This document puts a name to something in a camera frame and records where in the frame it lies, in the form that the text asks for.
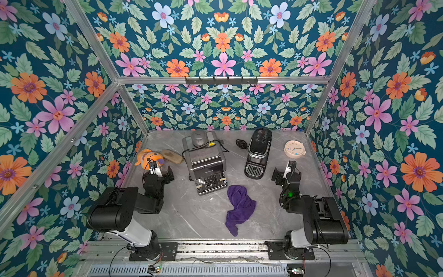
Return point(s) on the purple microfiber cloth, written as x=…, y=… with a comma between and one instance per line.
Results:
x=243, y=208

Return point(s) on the black capsule coffee machine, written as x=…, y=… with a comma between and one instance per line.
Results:
x=258, y=153

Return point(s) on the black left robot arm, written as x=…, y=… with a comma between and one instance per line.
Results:
x=114, y=210

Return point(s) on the black hook rail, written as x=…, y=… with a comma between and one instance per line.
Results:
x=221, y=80

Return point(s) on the pink round alarm clock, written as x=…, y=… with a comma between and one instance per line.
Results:
x=294, y=149

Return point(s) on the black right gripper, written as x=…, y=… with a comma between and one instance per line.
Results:
x=289, y=172

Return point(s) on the orange plush toy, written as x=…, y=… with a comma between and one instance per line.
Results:
x=146, y=156

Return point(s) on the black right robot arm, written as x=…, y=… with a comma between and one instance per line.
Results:
x=323, y=223

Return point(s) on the silver espresso coffee machine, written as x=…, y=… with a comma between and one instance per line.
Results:
x=203, y=153

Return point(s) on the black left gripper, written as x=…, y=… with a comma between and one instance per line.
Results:
x=151, y=173

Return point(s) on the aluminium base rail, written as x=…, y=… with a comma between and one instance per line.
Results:
x=223, y=258

